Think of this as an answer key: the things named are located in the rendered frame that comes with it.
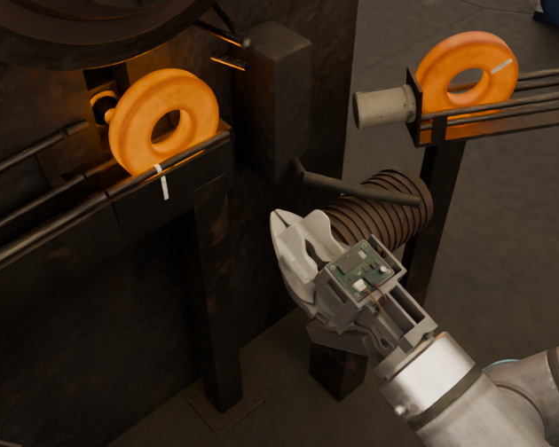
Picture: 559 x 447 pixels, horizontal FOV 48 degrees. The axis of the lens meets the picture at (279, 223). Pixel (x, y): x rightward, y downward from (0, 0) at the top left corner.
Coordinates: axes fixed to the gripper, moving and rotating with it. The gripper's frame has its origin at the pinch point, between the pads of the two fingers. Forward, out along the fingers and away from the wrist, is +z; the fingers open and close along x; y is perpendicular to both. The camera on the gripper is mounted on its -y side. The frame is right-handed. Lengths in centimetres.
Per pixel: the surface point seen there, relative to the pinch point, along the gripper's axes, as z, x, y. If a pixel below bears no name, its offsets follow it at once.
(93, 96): 32.4, 4.0, -8.7
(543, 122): -6, -54, -9
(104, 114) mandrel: 30.0, 4.0, -10.0
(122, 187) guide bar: 18.6, 8.5, -9.7
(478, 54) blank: 5.9, -44.4, -0.3
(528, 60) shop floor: 32, -175, -89
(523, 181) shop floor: -4, -115, -77
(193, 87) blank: 23.1, -5.2, -2.8
